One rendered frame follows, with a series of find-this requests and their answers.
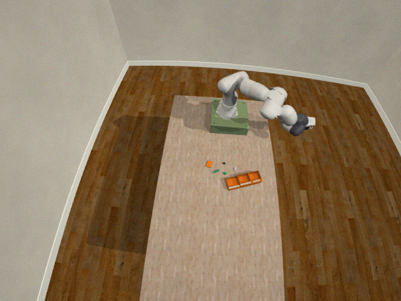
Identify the orange three-bin rack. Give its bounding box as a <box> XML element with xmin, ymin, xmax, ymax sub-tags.
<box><xmin>226</xmin><ymin>171</ymin><xmax>262</xmax><ymax>191</ymax></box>

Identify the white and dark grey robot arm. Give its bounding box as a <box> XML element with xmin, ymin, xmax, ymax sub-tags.
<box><xmin>216</xmin><ymin>71</ymin><xmax>315</xmax><ymax>136</ymax></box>

